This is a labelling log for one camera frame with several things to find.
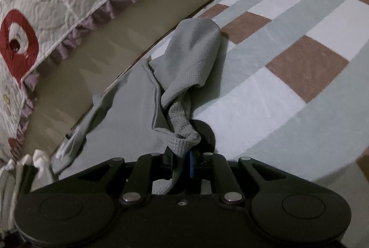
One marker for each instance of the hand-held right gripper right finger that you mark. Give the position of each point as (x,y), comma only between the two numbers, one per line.
(192,164)

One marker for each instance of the dark grey folded garment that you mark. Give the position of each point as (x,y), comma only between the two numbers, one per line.
(24,184)

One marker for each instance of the checked pastel rug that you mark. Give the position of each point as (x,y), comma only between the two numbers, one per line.
(259,121)

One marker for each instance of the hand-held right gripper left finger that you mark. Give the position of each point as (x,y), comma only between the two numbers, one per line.
(172,164)

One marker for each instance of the thick white folded garment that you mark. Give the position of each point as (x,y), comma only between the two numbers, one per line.
(43,167)

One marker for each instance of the grey knit sweater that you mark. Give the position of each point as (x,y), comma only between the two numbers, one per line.
(129,121)

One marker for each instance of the cream folded garment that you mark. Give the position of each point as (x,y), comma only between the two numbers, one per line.
(7,193)

